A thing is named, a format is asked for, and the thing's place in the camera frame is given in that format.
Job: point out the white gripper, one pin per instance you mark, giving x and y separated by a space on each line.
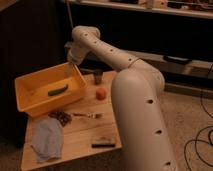
73 57

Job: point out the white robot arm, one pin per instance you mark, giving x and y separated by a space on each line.
134 96

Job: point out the dark paper cup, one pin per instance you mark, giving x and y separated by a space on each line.
98 75

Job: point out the yellow plastic bin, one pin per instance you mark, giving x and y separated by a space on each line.
31 90

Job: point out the orange red toy fruit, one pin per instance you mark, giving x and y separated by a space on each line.
101 93

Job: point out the metal fork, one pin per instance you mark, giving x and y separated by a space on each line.
93 115

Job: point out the wooden table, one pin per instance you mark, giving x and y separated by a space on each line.
79 134

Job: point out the metal vertical pole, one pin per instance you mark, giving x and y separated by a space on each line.
70 14

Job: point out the blue cloth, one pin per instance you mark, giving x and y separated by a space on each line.
47 140

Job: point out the black brush block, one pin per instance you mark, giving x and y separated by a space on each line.
103 142

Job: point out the grey metal shelf beam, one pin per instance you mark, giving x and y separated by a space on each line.
174 67

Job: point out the upper shelf with items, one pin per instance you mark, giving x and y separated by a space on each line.
154 6

